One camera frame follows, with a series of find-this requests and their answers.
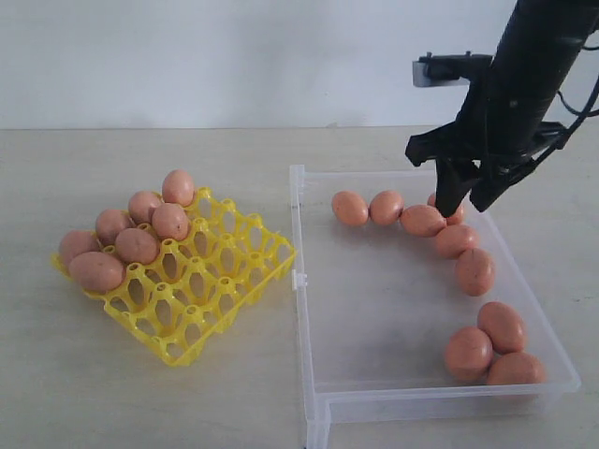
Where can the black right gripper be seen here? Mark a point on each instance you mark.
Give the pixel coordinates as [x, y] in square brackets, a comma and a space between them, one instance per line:
[508, 139]

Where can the brown speckled egg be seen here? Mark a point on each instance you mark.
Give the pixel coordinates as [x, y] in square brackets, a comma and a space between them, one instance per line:
[475, 272]
[170, 221]
[468, 354]
[135, 245]

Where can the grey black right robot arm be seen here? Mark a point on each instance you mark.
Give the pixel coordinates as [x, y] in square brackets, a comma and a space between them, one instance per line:
[538, 48]

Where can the clear plastic box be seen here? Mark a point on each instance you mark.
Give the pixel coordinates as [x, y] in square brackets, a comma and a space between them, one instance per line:
[376, 308]

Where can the brown speckled egg front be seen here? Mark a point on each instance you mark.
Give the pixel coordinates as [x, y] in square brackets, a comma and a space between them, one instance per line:
[468, 354]

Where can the yellow plastic egg tray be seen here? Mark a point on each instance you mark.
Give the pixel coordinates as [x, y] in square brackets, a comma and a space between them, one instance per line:
[195, 287]

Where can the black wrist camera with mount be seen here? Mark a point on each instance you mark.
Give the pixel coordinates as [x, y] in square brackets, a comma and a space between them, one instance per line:
[449, 70]

